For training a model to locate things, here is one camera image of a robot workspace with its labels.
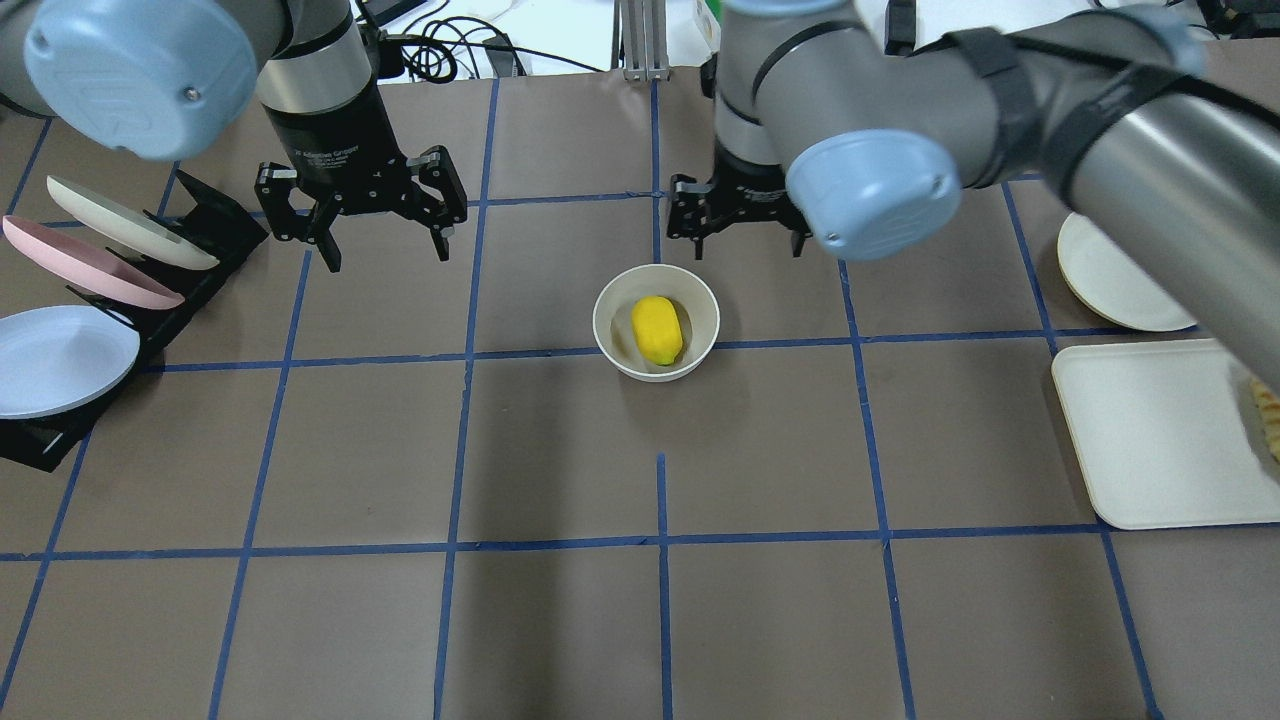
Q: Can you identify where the white ceramic bowl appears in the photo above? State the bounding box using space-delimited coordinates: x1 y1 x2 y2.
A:
591 264 721 383

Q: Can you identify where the black plate rack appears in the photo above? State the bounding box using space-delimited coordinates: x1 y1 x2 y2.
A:
3 172 268 471

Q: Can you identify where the light blue plate in rack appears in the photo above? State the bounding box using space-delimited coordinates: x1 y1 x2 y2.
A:
1 305 141 420

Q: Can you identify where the cream plate in rack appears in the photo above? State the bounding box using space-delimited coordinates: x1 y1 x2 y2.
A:
46 176 219 272

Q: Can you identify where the sliced yellow fruit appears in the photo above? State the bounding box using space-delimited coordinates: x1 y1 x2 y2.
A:
1249 375 1280 462

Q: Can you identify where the white round plate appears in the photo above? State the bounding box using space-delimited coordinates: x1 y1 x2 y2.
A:
1056 213 1196 333

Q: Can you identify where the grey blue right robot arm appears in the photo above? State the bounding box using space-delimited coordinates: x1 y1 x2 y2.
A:
667 1 1279 386

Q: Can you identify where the pink plate in rack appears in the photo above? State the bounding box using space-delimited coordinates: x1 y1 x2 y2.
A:
3 215 186 310

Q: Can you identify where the yellow lemon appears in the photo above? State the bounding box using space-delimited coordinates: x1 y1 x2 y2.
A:
630 295 684 366

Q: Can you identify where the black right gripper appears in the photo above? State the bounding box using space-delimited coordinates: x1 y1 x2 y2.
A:
667 150 812 260

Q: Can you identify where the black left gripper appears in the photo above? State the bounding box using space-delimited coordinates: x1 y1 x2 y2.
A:
253 95 468 273

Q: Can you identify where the white rectangular tray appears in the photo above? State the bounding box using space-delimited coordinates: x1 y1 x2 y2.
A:
1051 340 1279 530

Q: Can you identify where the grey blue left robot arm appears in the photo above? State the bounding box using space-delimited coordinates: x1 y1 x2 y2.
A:
3 1 468 272

